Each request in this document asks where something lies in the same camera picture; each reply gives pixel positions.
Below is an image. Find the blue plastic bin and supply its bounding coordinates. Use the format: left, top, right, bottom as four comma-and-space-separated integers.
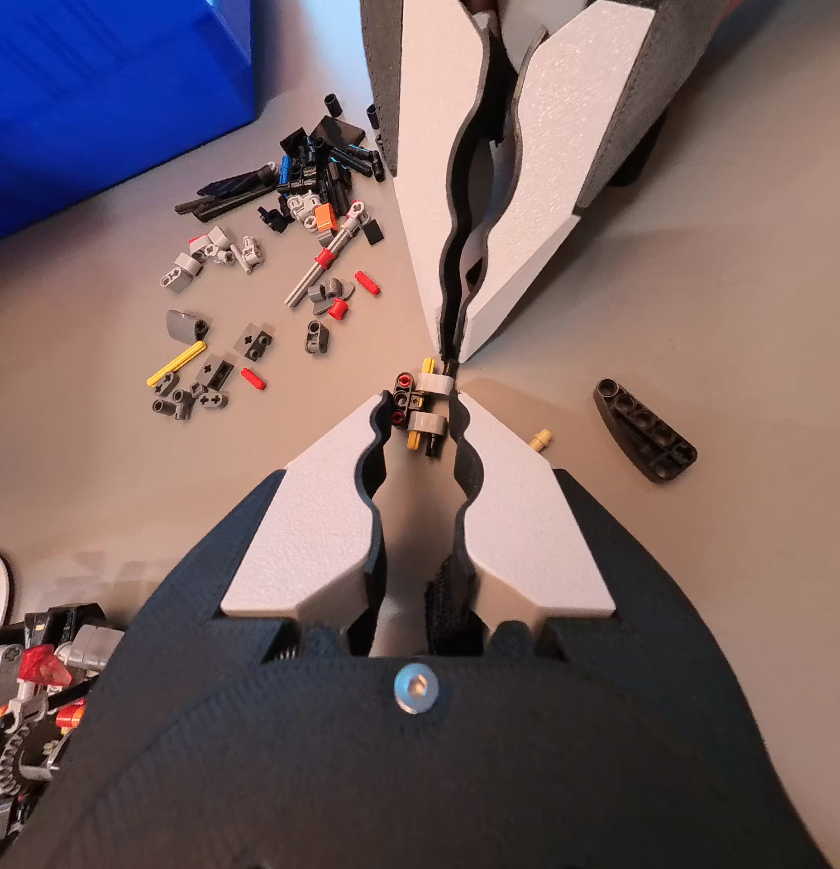
0, 0, 258, 245

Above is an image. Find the pile of lego pieces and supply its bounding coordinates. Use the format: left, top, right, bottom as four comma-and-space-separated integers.
145, 91, 387, 423

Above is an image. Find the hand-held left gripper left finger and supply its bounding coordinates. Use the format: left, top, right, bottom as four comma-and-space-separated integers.
220, 392, 394, 646

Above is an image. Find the small yellow-axle lego assembly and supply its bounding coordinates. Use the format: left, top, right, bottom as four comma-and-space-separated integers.
391, 358, 458, 456

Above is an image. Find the partly built lego model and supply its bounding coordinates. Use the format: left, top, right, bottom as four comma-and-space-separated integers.
0, 601, 125, 843

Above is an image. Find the black curved lego beam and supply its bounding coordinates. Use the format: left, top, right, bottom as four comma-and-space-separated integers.
593, 378, 698, 484

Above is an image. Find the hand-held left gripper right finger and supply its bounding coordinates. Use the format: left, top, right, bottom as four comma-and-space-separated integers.
447, 392, 618, 634

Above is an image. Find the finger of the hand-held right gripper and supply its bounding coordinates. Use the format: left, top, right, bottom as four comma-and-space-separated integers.
391, 0, 493, 357
457, 0, 660, 362

